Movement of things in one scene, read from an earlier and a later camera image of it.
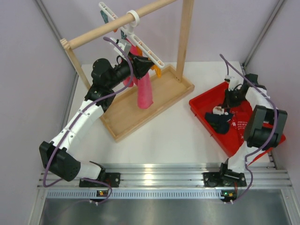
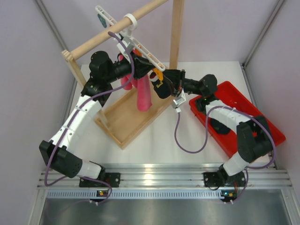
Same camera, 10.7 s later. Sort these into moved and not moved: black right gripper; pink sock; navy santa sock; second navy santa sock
Moved: navy santa sock; black right gripper
Not moved: pink sock; second navy santa sock
